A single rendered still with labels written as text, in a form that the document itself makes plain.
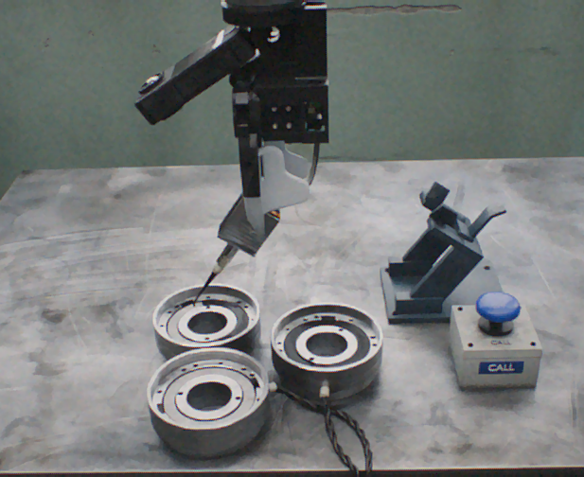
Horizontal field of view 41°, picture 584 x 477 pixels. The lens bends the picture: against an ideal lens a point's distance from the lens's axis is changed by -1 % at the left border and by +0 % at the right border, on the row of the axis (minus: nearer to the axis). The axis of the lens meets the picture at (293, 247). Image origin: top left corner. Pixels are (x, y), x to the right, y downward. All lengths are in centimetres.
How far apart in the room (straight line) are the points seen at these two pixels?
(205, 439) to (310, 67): 32
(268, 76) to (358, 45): 162
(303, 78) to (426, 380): 30
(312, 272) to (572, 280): 29
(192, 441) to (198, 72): 30
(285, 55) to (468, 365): 32
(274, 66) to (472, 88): 173
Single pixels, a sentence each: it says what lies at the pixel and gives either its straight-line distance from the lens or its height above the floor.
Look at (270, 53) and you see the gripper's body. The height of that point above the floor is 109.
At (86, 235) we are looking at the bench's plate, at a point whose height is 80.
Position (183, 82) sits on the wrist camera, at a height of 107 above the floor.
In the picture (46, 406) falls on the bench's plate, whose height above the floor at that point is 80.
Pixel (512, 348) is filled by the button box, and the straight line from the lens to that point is 73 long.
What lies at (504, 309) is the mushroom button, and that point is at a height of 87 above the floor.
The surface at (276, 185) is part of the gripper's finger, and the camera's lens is 70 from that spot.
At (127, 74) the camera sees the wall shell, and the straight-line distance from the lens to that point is 237.
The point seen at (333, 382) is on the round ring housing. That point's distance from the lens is 70.
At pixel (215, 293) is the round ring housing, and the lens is 82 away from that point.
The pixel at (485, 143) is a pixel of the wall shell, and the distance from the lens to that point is 245.
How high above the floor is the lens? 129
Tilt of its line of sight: 31 degrees down
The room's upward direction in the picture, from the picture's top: 2 degrees counter-clockwise
